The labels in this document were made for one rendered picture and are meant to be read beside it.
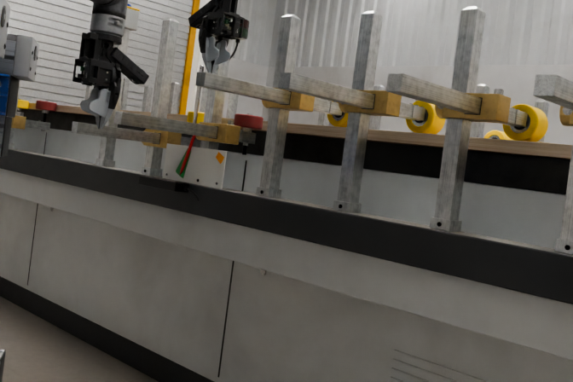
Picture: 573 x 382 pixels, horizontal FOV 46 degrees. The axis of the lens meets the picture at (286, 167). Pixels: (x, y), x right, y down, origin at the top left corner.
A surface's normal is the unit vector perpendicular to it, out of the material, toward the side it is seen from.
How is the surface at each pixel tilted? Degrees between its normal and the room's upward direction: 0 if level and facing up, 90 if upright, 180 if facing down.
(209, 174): 90
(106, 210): 90
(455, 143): 90
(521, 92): 90
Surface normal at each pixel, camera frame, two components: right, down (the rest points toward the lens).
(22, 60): 0.25, 0.04
